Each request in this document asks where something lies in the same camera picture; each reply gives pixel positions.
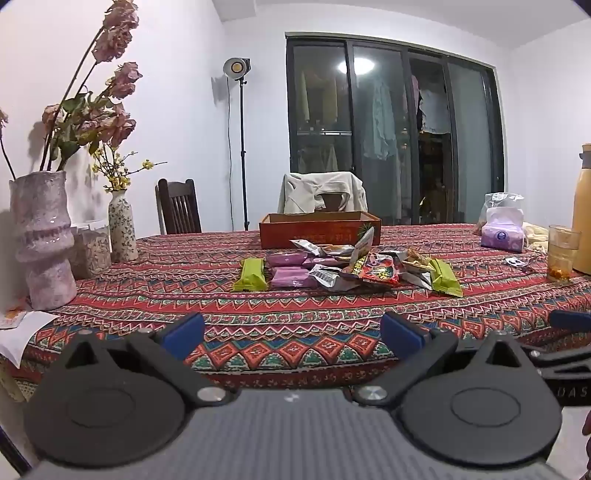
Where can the studio light on black stand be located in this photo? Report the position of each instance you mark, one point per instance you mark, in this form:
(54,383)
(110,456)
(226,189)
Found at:
(236,67)

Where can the small floral vase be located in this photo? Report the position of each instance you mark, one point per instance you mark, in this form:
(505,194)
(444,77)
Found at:
(122,230)

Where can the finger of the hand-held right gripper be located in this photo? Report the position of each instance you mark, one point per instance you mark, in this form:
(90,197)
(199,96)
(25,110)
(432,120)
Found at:
(570,319)
(561,357)

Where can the cream crumpled cloth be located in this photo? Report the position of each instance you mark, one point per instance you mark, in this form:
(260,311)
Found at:
(535,235)

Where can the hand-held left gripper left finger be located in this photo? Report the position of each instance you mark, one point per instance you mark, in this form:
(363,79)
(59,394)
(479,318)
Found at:
(184,330)

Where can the dried pink rose bouquet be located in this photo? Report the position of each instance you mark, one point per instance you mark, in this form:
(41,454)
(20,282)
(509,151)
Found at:
(117,129)

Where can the orange cardboard box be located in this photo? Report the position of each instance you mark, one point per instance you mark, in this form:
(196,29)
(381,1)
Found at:
(314,233)

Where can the purple tissue pack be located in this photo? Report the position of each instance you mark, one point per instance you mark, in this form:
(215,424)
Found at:
(502,237)

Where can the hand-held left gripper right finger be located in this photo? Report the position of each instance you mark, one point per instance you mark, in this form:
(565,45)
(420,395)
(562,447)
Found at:
(401,330)

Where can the white hanging shirt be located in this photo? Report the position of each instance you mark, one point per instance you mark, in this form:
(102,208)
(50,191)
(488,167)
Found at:
(434,110)

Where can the yellow thermos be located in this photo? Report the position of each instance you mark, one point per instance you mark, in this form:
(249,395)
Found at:
(582,212)

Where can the glass cup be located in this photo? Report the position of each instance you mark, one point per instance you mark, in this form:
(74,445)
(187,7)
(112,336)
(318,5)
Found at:
(563,254)

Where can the brown wooden chair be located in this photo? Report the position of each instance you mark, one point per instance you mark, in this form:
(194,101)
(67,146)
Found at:
(332,201)

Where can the small white wrapper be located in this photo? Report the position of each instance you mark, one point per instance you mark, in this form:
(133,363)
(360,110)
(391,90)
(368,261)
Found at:
(516,262)

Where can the yellow flower sprigs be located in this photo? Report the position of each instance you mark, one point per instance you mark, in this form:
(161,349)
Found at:
(117,182)

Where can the dark slatted wooden chair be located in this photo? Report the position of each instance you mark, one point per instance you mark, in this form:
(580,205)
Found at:
(178,207)

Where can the patterned red tablecloth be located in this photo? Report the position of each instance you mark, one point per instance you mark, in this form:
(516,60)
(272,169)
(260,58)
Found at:
(277,323)

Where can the red snack bag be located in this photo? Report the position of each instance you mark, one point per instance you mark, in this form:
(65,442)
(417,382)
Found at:
(376,271)

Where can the pale blue hanging shirt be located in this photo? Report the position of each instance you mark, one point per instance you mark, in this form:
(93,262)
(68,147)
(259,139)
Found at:
(378,120)

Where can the clear plastic bag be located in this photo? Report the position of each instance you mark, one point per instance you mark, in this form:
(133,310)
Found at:
(503,199)

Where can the person's right hand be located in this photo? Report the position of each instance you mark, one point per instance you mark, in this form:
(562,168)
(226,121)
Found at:
(587,424)

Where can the white silver snack packet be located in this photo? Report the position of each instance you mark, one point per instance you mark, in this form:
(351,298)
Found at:
(305,247)

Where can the beige jacket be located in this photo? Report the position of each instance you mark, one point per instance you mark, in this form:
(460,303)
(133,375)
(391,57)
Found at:
(300,194)

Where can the white paper sheet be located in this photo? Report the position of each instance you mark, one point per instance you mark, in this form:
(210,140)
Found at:
(21,344)

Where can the small gold biscuit packet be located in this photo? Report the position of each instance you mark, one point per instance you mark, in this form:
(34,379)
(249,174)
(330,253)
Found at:
(339,250)

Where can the large pink ceramic vase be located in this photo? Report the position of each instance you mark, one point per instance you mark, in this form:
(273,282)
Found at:
(41,240)

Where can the small orange sachet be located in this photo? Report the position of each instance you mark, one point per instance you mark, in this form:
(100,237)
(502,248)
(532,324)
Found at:
(11,318)

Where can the black framed sliding glass door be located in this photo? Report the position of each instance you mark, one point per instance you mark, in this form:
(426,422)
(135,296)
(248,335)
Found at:
(466,138)

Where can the green snack packet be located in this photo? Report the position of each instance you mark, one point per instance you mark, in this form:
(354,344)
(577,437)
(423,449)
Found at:
(445,277)
(250,274)

